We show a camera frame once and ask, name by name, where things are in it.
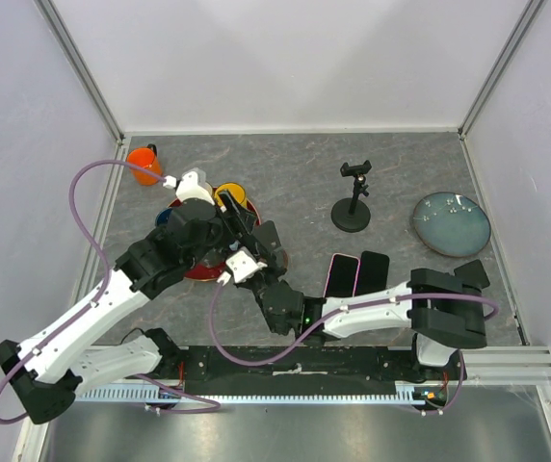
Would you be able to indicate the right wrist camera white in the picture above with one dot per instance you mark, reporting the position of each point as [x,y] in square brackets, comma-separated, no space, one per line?
[239,267]

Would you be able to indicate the dark blue mug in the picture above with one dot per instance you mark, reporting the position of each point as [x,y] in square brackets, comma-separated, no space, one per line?
[163,217]

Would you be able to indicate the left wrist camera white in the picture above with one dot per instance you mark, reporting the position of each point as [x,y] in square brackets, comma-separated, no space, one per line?
[191,185]

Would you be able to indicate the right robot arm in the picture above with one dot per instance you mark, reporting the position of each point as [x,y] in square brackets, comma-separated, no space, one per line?
[446,312]

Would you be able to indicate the pink case phone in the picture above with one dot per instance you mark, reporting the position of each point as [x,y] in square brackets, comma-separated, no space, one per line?
[342,275]

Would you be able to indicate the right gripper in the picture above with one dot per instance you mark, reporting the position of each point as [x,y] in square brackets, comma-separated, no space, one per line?
[274,268]

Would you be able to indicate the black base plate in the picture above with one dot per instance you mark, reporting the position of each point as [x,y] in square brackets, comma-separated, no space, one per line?
[308,371]

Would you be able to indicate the orange enamel mug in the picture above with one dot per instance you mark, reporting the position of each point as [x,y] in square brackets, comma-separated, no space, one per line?
[146,159]

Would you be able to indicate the blue ceramic plate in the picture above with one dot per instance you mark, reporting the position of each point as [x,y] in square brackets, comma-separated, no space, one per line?
[451,224]

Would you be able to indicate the round red tray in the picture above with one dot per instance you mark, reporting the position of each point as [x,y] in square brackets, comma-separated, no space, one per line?
[212,266]

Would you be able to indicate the yellow mug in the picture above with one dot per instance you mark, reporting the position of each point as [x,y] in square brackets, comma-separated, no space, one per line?
[235,190]

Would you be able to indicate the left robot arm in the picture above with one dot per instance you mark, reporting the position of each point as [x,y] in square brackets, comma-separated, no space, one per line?
[51,369]

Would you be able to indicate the slotted cable duct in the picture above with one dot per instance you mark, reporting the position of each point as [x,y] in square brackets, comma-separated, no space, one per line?
[134,391]

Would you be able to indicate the black clamp phone stand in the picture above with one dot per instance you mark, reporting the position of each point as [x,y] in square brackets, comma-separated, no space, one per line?
[350,214]

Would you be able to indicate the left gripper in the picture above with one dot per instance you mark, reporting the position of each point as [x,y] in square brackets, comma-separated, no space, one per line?
[242,233]

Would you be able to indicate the grey stand wooden base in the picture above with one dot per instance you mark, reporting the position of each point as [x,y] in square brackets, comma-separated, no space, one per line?
[270,247]

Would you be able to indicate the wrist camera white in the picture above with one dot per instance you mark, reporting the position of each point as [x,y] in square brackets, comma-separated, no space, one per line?
[239,267]
[191,185]

